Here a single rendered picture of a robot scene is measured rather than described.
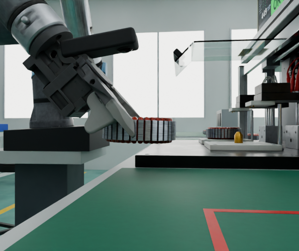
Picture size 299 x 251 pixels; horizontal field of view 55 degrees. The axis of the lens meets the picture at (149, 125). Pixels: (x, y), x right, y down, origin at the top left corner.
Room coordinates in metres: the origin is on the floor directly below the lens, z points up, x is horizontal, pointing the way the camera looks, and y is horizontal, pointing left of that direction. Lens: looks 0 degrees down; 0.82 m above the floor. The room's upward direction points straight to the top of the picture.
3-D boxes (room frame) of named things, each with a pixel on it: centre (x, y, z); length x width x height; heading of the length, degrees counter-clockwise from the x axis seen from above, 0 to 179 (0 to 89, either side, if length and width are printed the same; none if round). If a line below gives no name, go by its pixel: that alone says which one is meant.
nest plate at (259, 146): (0.69, -0.21, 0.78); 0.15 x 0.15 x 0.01; 84
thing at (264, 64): (1.00, -0.42, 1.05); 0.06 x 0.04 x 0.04; 174
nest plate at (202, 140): (0.93, -0.24, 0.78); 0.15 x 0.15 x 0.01; 84
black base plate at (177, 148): (0.81, -0.24, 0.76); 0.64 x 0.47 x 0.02; 174
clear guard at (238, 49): (0.93, -0.25, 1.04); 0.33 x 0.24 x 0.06; 84
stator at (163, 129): (0.44, 0.02, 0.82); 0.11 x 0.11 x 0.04
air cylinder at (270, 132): (0.92, -0.38, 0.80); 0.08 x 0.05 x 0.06; 174
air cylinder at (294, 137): (0.68, -0.36, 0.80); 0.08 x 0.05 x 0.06; 174
